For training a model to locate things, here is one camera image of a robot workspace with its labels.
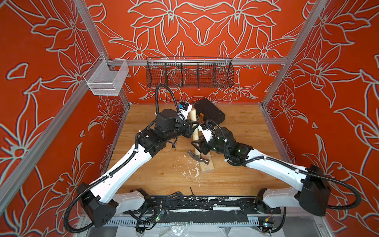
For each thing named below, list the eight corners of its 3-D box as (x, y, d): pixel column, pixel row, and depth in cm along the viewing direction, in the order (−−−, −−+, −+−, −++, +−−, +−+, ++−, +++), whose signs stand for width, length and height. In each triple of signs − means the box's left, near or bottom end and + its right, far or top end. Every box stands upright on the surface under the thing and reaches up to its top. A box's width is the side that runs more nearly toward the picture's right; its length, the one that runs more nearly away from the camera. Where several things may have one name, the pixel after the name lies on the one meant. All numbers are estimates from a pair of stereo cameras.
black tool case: (211, 129, 105) (212, 125, 101) (191, 109, 117) (191, 105, 114) (226, 119, 111) (227, 115, 107) (205, 101, 123) (206, 97, 120)
